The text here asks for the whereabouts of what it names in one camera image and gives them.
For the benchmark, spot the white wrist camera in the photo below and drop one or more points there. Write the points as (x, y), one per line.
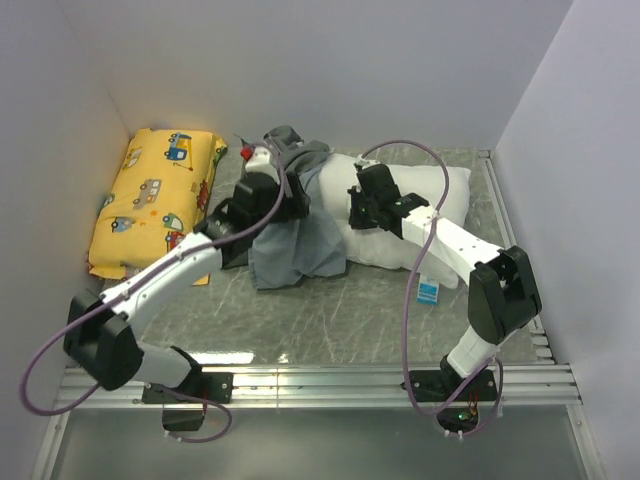
(367, 162)
(257, 159)

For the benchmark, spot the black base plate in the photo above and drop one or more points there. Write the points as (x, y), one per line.
(436, 386)
(210, 387)

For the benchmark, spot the yellow cartoon car pillow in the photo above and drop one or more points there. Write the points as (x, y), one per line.
(161, 192)

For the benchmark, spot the black controller box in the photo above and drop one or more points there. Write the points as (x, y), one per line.
(459, 420)
(177, 420)

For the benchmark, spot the left black controller box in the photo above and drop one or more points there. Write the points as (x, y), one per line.
(177, 420)

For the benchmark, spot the blue-grey pillowcase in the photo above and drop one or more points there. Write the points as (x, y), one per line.
(285, 253)

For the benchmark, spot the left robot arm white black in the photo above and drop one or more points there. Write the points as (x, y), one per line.
(105, 328)

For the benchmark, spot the white pillow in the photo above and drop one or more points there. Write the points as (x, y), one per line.
(410, 197)

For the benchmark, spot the right black controller box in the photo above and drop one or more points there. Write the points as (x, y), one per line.
(459, 420)

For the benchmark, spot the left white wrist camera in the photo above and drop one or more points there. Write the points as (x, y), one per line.
(257, 159)

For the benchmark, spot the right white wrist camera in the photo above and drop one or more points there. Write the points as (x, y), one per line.
(367, 162)

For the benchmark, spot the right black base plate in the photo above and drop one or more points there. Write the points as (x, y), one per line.
(436, 386)

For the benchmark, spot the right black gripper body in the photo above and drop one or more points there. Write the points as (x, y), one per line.
(362, 212)

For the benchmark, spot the blue white pillow label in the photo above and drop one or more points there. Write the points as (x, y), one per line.
(428, 290)

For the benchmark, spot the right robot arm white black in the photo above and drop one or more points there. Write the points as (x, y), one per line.
(502, 291)

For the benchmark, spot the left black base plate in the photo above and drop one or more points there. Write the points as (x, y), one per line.
(210, 387)

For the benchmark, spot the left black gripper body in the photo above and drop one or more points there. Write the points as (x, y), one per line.
(290, 208)

